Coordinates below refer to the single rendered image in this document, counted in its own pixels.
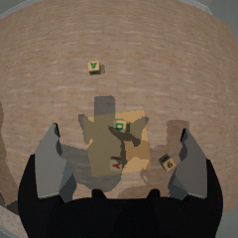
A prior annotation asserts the tan mat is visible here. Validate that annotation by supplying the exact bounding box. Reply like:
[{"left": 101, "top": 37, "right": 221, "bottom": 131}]
[{"left": 82, "top": 109, "right": 151, "bottom": 177}]

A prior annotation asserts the beige letter block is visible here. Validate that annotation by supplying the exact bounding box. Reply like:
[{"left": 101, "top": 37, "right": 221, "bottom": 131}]
[
  {"left": 110, "top": 157, "right": 123, "bottom": 172},
  {"left": 113, "top": 120, "right": 126, "bottom": 133},
  {"left": 160, "top": 155, "right": 176, "bottom": 172},
  {"left": 88, "top": 60, "right": 100, "bottom": 75}
]

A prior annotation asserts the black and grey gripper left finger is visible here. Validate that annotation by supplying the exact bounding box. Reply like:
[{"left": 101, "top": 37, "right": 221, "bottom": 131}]
[{"left": 18, "top": 123, "right": 77, "bottom": 238}]

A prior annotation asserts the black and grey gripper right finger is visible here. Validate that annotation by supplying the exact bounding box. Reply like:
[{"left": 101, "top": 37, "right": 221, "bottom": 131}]
[{"left": 168, "top": 128, "right": 223, "bottom": 238}]

